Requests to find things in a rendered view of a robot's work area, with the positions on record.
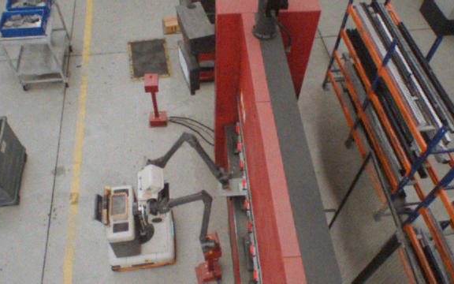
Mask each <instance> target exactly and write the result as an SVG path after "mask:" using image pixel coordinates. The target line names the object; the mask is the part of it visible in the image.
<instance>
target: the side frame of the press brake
mask: <svg viewBox="0 0 454 284"><path fill-rule="evenodd" d="M258 2H259V0H215V33H216V35H215V67H214V157H215V164H216V165H217V166H219V167H224V165H225V163H224V139H225V125H229V124H236V123H237V122H240V115H239V109H238V102H237V91H238V80H239V71H240V50H241V40H242V34H241V30H240V18H241V14H242V13H257V9H258ZM321 11H322V10H321V7H320V5H319V2H318V0H288V9H285V10H279V13H278V17H277V21H278V22H279V23H280V24H281V25H282V26H283V27H284V28H285V29H286V30H287V32H288V33H289V35H290V37H291V40H292V42H291V47H290V52H289V53H287V52H286V51H285V54H286V58H287V61H288V67H289V70H290V73H291V76H292V82H293V85H294V88H295V92H296V100H297V101H298V98H299V95H300V90H301V87H302V83H303V78H304V74H305V72H306V68H307V63H308V60H309V57H310V53H311V48H312V45H313V42H314V37H315V33H316V30H317V27H318V22H319V18H320V15H321ZM279 29H280V33H281V39H282V43H283V45H284V49H285V50H286V49H287V45H288V37H287V35H286V34H285V32H284V31H283V30H282V29H281V28H280V27H279Z"/></svg>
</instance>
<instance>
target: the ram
mask: <svg viewBox="0 0 454 284"><path fill-rule="evenodd" d="M242 93H243V103H244V106H243V103H242V102H241V95H242ZM237 97H238V100H237V102H238V103H239V106H238V109H239V108H240V112H239V114H240V120H241V123H240V126H242V129H241V132H242V131H243V135H242V138H244V141H243V143H244V154H245V158H244V161H245V160H246V164H245V166H247V169H246V172H247V177H248V182H247V184H248V183H249V187H248V189H250V192H249V196H250V194H251V198H250V202H251V206H252V211H251V213H252V212H253V216H252V218H253V217H254V222H253V225H254V224H255V227H254V231H255V235H256V239H255V243H256V241H257V245H256V248H257V246H258V251H257V254H258V252H259V256H258V260H259V264H260V268H259V272H260V270H261V275H260V278H261V276H262V280H261V283H262V284H281V278H280V273H279V270H278V265H277V253H276V249H275V244H274V235H273V226H272V219H271V215H270V206H269V201H268V196H267V191H266V182H265V177H264V172H263V167H262V158H261V153H260V148H259V139H258V134H257V129H256V124H255V117H254V112H253V105H252V100H251V92H250V86H249V81H248V76H247V67H246V58H245V53H244V44H243V39H242V40H241V50H240V71H239V80H238V91H237ZM243 108H244V112H243ZM244 114H245V118H244Z"/></svg>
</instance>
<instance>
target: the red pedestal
mask: <svg viewBox="0 0 454 284"><path fill-rule="evenodd" d="M144 88H145V92H146V93H150V94H151V98H152V103H153V108H154V111H150V116H149V117H148V128H153V127H167V111H158V104H157V99H156V95H155V92H158V74H157V73H145V80H144Z"/></svg>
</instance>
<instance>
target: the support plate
mask: <svg viewBox="0 0 454 284"><path fill-rule="evenodd" d="M237 179H238V183H239V184H241V183H243V180H244V179H245V178H235V179H230V180H229V184H230V185H229V187H230V190H228V189H221V183H220V182H218V186H219V195H220V196H242V195H246V191H240V190H239V189H238V186H239V184H238V183H237ZM239 192H240V195H239Z"/></svg>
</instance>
